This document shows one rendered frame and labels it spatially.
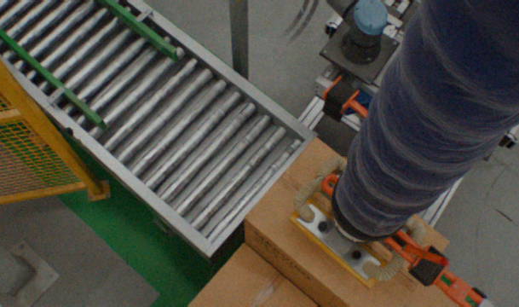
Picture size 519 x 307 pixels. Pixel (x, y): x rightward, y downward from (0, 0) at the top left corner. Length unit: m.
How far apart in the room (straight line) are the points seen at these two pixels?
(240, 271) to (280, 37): 1.56
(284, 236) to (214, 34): 1.73
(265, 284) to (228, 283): 0.15
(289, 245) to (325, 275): 0.16
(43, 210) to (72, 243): 0.25
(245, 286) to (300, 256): 0.44
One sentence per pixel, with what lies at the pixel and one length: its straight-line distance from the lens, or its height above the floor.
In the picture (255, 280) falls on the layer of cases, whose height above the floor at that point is 0.54.
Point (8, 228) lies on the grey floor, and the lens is 3.15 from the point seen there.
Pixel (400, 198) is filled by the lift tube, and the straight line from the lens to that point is 1.18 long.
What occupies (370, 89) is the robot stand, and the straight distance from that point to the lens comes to 2.16.
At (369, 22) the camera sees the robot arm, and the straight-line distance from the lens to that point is 1.91.
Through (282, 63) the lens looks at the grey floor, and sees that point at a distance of 3.25.
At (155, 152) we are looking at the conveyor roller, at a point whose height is 0.55.
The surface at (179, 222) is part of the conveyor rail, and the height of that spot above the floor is 0.59.
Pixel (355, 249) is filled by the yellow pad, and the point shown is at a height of 1.08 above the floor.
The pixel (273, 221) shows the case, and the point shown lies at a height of 0.94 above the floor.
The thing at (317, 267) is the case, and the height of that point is 0.94.
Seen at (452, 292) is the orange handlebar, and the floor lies 1.20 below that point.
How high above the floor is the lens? 2.81
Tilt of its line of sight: 69 degrees down
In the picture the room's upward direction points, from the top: 2 degrees clockwise
